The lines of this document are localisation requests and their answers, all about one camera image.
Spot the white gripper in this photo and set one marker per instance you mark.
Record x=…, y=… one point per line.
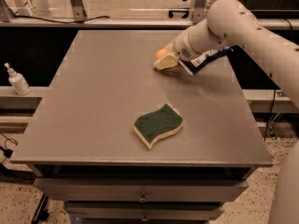
x=183, y=48

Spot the orange fruit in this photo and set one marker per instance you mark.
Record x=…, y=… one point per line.
x=160, y=53

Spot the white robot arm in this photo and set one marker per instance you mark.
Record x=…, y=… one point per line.
x=227, y=23

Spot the blue chip bag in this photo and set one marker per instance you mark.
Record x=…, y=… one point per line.
x=193, y=66

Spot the green yellow scrub sponge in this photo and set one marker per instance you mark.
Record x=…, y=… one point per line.
x=158, y=125

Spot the grey drawer cabinet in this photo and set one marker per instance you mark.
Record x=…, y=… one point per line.
x=119, y=142

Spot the white pump bottle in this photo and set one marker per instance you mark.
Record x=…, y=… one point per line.
x=17, y=81

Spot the metal frame bracket right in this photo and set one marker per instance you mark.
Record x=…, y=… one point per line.
x=198, y=10

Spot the metal frame bracket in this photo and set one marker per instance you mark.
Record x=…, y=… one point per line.
x=79, y=12
x=198, y=10

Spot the metal frame bracket left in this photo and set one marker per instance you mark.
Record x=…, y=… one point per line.
x=79, y=12

